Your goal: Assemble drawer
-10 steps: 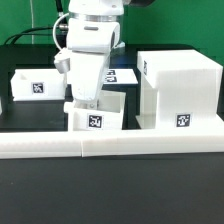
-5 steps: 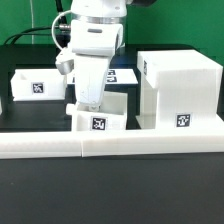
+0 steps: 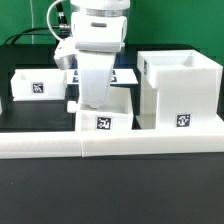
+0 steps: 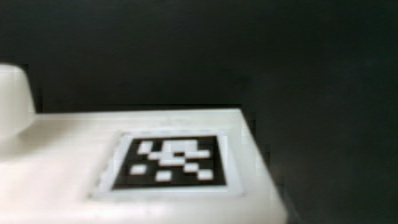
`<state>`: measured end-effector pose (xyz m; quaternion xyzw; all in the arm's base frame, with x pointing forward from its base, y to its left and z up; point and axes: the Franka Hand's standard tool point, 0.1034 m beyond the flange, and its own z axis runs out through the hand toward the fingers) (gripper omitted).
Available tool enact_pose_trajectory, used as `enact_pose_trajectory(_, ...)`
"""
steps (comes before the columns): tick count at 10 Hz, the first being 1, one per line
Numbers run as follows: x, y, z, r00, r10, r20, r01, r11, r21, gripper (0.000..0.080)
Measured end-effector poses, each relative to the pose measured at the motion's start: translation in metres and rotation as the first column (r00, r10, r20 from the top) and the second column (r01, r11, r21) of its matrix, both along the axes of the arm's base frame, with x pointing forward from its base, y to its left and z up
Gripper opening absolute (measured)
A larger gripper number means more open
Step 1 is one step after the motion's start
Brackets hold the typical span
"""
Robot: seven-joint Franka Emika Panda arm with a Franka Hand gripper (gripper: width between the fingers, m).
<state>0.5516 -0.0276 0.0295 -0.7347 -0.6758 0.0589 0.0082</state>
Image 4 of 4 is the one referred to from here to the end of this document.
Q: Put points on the white front drawer tray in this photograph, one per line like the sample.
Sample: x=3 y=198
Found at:
x=154 y=167

